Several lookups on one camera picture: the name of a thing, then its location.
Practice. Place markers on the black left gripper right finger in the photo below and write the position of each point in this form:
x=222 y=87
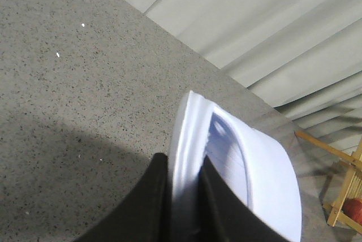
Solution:
x=223 y=217

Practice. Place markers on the light blue slipper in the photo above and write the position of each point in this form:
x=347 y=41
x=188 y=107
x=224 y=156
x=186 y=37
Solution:
x=254 y=166

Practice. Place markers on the grey-white pleated curtain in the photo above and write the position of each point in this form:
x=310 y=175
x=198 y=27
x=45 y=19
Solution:
x=302 y=57

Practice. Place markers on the wooden rack frame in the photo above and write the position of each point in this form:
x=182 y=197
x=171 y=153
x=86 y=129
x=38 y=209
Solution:
x=343 y=182

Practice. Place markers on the orange-red round object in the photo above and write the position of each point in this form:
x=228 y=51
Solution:
x=352 y=209

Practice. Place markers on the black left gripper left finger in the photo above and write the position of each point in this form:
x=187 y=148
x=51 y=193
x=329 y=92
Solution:
x=141 y=216

